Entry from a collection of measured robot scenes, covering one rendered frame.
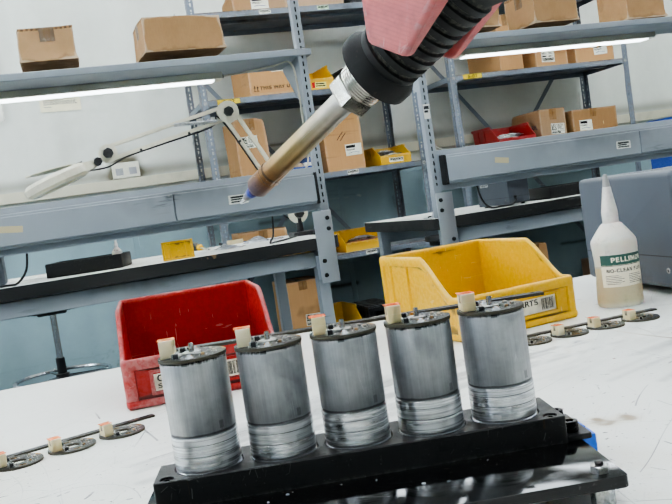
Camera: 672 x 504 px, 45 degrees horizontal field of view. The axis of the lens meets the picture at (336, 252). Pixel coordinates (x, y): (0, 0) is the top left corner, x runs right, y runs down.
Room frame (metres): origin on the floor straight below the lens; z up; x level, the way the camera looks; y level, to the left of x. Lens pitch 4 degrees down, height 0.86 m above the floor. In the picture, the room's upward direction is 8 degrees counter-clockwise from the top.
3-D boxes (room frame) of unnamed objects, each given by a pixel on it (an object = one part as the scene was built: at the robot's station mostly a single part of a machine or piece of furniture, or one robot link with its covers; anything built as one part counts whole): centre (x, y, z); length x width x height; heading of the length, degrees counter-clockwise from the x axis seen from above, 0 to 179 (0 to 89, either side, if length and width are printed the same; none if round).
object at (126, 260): (2.66, 0.80, 0.77); 0.24 x 0.16 x 0.04; 93
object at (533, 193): (3.15, -0.91, 0.77); 0.24 x 0.16 x 0.04; 107
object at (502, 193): (3.04, -0.65, 0.80); 0.15 x 0.12 x 0.10; 37
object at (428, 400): (0.30, -0.03, 0.79); 0.02 x 0.02 x 0.05
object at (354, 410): (0.30, 0.00, 0.79); 0.02 x 0.02 x 0.05
